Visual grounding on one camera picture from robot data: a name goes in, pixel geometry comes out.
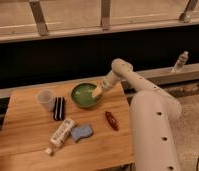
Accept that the green ceramic bowl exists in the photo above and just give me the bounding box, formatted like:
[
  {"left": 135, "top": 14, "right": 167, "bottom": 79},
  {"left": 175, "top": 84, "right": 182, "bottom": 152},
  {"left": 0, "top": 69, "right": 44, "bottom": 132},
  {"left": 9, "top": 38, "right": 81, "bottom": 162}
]
[{"left": 71, "top": 83, "right": 101, "bottom": 108}]

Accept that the right metal railing post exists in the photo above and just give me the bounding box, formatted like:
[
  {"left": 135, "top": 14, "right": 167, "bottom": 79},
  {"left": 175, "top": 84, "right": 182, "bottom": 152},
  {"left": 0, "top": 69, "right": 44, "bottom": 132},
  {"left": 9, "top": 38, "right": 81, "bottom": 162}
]
[{"left": 179, "top": 0, "right": 198, "bottom": 23}]

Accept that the translucent plastic cup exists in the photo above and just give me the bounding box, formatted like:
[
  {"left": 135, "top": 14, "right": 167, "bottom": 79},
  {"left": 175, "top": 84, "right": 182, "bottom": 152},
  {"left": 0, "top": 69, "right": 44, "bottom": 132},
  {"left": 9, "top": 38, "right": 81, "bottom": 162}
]
[{"left": 36, "top": 89, "right": 55, "bottom": 112}]

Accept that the red brown chili pepper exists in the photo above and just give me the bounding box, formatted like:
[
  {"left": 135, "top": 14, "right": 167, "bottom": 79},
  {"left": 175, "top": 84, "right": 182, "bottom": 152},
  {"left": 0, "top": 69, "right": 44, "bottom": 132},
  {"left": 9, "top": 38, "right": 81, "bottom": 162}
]
[{"left": 105, "top": 111, "right": 119, "bottom": 131}]

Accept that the metal railing post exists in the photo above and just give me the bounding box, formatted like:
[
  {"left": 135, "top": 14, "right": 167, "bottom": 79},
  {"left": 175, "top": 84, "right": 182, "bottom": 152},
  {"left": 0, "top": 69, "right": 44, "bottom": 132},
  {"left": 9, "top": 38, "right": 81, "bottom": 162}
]
[
  {"left": 29, "top": 0, "right": 49, "bottom": 36},
  {"left": 100, "top": 0, "right": 111, "bottom": 30},
  {"left": 179, "top": 0, "right": 198, "bottom": 23}
]

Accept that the blue sponge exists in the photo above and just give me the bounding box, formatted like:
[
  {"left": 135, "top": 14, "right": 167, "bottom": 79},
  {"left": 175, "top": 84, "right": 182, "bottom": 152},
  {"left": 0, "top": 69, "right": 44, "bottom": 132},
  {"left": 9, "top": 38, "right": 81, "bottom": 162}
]
[{"left": 71, "top": 124, "right": 93, "bottom": 142}]

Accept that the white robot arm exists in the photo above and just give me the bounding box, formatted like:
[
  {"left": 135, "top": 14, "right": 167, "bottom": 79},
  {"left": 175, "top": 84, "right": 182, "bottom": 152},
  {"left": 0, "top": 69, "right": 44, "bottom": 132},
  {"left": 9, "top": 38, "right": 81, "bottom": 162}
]
[{"left": 92, "top": 58, "right": 182, "bottom": 171}]

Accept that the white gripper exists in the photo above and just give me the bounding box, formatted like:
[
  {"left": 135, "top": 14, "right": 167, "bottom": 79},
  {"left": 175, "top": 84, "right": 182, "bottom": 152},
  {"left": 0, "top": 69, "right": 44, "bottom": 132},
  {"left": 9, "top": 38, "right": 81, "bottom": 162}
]
[{"left": 92, "top": 71, "right": 121, "bottom": 98}]

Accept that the black white striped eraser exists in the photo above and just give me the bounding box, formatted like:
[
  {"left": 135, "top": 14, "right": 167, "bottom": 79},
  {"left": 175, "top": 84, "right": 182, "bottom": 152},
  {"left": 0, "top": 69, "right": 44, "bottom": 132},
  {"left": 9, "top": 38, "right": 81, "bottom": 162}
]
[{"left": 53, "top": 97, "right": 65, "bottom": 121}]

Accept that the white toothpaste tube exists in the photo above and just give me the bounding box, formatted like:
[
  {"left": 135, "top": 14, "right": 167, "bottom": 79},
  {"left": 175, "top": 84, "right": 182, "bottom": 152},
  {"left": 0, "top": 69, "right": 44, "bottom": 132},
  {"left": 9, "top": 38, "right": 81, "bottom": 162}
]
[{"left": 45, "top": 118, "right": 75, "bottom": 155}]

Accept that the middle metal railing post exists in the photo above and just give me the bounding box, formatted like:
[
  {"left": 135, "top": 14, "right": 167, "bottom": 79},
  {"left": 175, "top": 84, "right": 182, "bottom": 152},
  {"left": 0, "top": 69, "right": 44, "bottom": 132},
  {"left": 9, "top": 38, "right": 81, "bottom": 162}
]
[{"left": 100, "top": 0, "right": 111, "bottom": 30}]

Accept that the left metal railing post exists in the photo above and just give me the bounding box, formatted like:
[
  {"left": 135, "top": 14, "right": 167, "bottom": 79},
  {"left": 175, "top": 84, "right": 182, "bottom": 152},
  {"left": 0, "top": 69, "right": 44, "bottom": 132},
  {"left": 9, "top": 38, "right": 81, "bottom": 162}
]
[{"left": 29, "top": 0, "right": 49, "bottom": 36}]

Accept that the clear plastic bottle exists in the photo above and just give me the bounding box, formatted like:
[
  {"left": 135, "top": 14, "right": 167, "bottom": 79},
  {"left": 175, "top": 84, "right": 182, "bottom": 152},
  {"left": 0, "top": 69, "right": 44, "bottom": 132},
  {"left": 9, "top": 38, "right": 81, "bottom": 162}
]
[{"left": 172, "top": 51, "right": 189, "bottom": 72}]

